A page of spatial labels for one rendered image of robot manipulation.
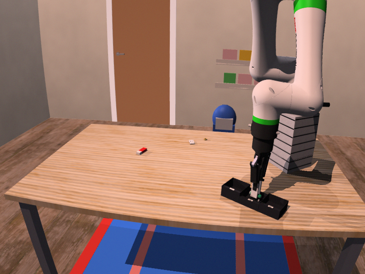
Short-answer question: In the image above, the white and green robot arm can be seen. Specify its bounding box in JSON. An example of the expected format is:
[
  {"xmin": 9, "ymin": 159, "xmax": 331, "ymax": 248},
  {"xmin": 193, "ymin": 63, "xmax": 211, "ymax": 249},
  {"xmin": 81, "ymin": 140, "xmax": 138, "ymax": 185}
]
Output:
[{"xmin": 248, "ymin": 0, "xmax": 330, "ymax": 140}]

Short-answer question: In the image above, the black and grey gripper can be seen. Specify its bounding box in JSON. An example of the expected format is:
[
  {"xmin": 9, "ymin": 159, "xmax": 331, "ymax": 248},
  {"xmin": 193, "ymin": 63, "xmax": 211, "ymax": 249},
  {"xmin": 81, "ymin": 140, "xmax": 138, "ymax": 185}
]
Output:
[{"xmin": 250, "ymin": 137, "xmax": 274, "ymax": 198}]

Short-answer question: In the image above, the red and white eraser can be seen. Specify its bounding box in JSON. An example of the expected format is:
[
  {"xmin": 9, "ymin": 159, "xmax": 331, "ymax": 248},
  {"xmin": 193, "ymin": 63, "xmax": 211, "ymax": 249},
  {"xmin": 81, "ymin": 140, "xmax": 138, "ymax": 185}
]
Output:
[{"xmin": 136, "ymin": 148, "xmax": 147, "ymax": 155}]

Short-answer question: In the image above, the black three-compartment bin rack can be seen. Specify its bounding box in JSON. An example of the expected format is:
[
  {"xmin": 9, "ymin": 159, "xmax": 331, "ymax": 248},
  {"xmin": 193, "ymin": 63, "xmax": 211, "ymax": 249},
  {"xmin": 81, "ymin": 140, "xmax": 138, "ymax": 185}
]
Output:
[{"xmin": 221, "ymin": 178, "xmax": 289, "ymax": 220}]

